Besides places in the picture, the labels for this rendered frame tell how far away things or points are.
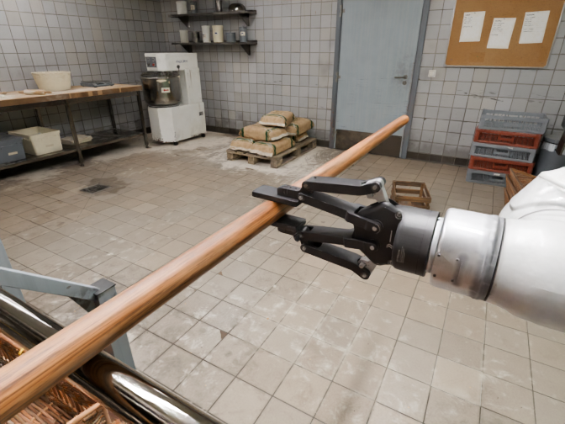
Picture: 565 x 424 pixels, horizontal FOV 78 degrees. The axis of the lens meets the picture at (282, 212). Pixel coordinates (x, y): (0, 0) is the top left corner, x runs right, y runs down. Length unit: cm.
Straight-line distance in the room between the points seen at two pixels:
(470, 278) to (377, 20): 483
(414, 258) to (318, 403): 138
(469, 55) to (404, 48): 75
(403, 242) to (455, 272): 6
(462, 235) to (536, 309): 9
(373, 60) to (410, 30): 54
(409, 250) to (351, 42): 488
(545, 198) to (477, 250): 16
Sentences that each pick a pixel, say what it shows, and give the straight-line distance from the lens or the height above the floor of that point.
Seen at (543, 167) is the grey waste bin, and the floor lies 25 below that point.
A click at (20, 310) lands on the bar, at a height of 117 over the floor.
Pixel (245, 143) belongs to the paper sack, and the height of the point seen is 25.
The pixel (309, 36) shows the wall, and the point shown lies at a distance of 548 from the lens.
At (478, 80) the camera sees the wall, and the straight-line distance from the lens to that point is 495.
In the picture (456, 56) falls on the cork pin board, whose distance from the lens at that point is 494.
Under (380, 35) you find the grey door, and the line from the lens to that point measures 510.
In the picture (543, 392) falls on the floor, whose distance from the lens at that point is 210.
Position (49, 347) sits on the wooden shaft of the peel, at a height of 121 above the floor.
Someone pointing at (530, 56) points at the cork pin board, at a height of 130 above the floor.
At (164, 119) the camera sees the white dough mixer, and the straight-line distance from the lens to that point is 572.
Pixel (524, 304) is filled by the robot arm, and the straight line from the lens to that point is 40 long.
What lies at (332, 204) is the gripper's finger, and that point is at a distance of 43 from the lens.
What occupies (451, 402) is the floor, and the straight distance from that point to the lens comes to 187.
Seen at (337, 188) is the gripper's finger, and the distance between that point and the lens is 42.
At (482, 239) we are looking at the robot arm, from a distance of 39.
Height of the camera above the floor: 139
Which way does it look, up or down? 25 degrees down
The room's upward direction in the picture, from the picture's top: straight up
